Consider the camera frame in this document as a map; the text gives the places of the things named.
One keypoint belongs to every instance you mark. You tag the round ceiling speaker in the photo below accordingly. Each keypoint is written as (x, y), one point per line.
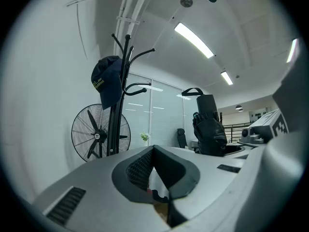
(186, 2)

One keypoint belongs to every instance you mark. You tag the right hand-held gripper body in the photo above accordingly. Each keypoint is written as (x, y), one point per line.
(263, 129)

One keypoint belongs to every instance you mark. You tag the long ceiling light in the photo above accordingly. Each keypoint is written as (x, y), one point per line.
(193, 39)

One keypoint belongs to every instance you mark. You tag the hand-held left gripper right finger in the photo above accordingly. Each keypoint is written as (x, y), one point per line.
(175, 173)

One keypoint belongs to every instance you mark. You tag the black pendant lamp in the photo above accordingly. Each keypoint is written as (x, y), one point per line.
(239, 107)

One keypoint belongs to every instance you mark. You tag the black metal coat rack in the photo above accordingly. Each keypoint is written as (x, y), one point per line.
(123, 74)

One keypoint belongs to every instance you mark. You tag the thin white wall conduit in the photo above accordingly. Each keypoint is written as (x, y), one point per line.
(79, 20)

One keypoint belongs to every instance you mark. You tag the small green potted plant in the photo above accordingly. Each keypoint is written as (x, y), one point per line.
(144, 136)

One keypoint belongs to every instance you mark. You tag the white ceiling pipes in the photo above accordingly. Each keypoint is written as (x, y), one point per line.
(129, 11)

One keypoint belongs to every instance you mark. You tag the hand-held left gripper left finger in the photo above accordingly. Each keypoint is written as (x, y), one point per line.
(138, 170)

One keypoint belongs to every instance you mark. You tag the black metal railing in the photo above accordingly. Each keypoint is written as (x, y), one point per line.
(235, 127)

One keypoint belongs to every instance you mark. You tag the frosted glass partition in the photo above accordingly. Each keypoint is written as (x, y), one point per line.
(164, 110)

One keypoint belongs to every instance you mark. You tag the black office chair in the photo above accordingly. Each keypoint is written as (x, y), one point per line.
(181, 136)

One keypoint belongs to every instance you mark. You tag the short ceiling light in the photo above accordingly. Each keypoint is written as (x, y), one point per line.
(227, 77)

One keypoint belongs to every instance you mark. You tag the navy baseball cap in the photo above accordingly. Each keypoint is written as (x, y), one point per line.
(108, 81)

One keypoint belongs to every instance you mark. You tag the black standing fan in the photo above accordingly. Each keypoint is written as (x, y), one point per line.
(96, 135)

